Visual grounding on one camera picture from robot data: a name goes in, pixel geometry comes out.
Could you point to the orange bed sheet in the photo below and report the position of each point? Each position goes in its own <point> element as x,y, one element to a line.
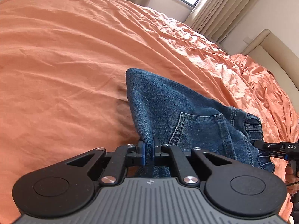
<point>63,90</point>

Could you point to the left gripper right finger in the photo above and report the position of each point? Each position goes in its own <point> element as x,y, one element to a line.
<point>232,187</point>

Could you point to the beige bed headboard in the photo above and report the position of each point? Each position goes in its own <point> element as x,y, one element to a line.
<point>272,53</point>

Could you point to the beige right curtain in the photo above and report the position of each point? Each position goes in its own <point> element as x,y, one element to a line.
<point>215,19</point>

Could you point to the person's right hand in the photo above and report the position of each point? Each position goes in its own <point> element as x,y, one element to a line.
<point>291,180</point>

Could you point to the blue denim jeans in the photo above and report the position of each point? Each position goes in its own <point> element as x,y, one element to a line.
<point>167,112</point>

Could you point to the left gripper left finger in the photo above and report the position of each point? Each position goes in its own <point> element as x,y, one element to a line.
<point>66,187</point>

